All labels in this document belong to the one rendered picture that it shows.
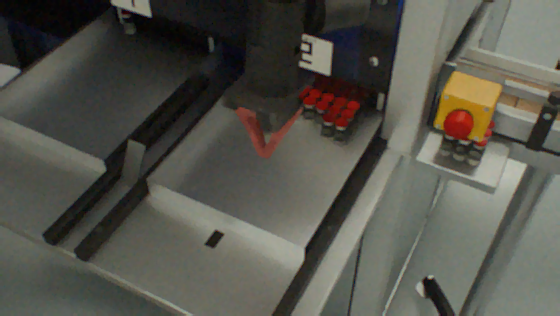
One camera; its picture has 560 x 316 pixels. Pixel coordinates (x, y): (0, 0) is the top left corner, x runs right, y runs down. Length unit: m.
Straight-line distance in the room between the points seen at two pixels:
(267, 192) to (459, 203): 1.28
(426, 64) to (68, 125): 0.59
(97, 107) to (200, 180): 0.26
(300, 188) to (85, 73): 0.48
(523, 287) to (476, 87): 1.17
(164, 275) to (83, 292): 1.10
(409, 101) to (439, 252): 1.11
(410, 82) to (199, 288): 0.41
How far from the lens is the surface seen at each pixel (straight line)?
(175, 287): 0.80
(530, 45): 2.88
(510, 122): 1.01
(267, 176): 0.91
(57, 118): 1.07
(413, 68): 0.85
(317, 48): 0.90
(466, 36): 1.24
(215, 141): 0.96
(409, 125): 0.92
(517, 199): 1.18
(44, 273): 1.98
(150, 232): 0.86
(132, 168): 0.91
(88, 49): 1.21
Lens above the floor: 1.56
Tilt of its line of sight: 47 degrees down
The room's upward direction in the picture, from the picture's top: straight up
